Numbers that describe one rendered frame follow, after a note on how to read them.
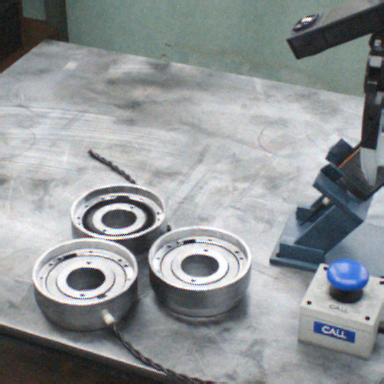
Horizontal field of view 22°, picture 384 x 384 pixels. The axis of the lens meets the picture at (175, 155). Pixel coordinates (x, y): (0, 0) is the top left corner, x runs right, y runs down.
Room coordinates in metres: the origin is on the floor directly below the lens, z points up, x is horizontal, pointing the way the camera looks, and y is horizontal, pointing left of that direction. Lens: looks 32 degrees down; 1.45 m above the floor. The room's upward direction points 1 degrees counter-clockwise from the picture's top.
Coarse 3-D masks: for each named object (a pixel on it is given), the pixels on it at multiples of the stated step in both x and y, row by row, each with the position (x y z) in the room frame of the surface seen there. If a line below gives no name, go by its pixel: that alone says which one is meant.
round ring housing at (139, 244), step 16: (96, 192) 0.91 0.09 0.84; (112, 192) 0.92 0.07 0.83; (128, 192) 0.92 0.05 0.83; (144, 192) 0.91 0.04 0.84; (80, 208) 0.89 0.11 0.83; (112, 208) 0.89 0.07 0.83; (128, 208) 0.89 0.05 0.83; (160, 208) 0.89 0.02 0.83; (80, 224) 0.86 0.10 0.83; (96, 224) 0.86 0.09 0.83; (112, 224) 0.89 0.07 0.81; (128, 224) 0.89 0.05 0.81; (160, 224) 0.84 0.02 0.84; (112, 240) 0.82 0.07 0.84; (128, 240) 0.82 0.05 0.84; (144, 240) 0.83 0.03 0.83; (144, 256) 0.83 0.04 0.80
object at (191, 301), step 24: (168, 240) 0.82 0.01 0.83; (192, 240) 0.83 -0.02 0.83; (216, 240) 0.83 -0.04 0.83; (240, 240) 0.81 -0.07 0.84; (192, 264) 0.80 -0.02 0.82; (216, 264) 0.80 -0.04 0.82; (240, 264) 0.79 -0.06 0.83; (168, 288) 0.74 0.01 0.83; (192, 288) 0.73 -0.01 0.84; (216, 288) 0.74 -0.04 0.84; (240, 288) 0.75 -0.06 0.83; (192, 312) 0.74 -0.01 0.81; (216, 312) 0.74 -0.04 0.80
